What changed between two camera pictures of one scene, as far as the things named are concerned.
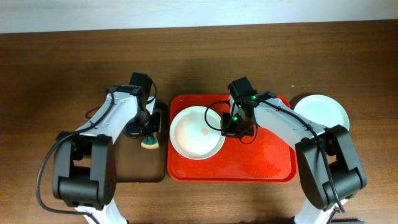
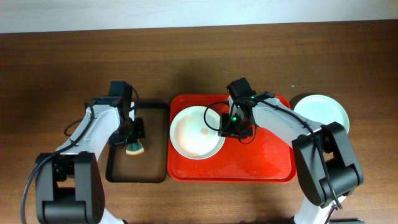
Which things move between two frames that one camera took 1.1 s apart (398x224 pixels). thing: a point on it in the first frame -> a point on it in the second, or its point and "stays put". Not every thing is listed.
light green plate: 323,111 stays put
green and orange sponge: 150,142 -> 135,148
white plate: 195,132 stays put
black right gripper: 236,132 stays put
